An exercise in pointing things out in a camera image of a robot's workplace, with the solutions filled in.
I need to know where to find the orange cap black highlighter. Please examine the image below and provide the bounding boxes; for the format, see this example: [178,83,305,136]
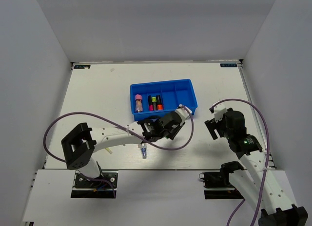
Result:
[156,95,163,111]

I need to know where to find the pink cap black highlighter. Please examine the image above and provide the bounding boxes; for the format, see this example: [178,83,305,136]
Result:
[148,95,154,111]

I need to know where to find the yellow cap black highlighter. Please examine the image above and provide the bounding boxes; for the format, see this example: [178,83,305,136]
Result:
[151,97,157,111]

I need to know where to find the crayon bottle pink cap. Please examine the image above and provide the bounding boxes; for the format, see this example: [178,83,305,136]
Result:
[135,94,143,113]

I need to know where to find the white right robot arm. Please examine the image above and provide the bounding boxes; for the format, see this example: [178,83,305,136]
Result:
[205,104,308,226]

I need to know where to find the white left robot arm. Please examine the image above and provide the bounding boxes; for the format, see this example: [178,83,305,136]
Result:
[61,108,189,187]

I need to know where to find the blue divided plastic bin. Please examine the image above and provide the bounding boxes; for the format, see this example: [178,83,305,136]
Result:
[130,79,198,121]

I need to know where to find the pale yellow pen tube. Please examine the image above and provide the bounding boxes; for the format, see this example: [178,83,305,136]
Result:
[105,148,113,154]

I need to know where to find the right corner label sticker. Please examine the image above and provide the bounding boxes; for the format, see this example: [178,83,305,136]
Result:
[220,63,237,68]

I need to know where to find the corner label sticker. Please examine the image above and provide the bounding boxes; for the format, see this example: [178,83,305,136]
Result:
[74,65,91,69]
[220,63,237,68]

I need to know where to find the left corner label sticker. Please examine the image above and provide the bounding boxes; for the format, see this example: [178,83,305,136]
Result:
[74,65,91,69]

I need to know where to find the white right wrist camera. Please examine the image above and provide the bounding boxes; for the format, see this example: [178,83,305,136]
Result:
[209,103,227,122]

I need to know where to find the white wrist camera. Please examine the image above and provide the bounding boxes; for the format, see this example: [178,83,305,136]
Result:
[209,103,227,122]
[175,104,193,123]

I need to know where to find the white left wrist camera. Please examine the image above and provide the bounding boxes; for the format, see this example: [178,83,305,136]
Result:
[175,104,193,123]

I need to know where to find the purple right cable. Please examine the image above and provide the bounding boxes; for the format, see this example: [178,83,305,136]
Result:
[211,98,271,226]

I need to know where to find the purple cable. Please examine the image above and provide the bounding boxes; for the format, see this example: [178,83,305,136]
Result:
[43,106,195,197]
[211,98,271,226]

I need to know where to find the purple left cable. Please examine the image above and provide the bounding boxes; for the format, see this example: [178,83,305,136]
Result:
[43,106,195,197]

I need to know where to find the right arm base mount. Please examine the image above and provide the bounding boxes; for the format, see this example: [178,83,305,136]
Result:
[199,171,243,200]

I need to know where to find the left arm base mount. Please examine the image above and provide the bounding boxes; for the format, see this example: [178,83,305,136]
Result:
[71,171,118,199]

